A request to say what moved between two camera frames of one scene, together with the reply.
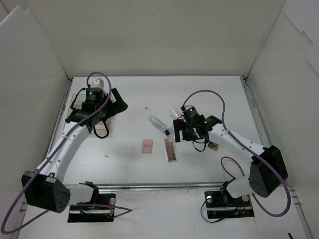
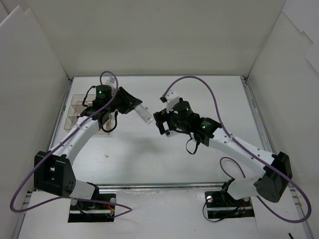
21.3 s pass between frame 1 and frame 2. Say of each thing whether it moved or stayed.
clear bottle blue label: moved
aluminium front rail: stayed
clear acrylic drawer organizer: stayed
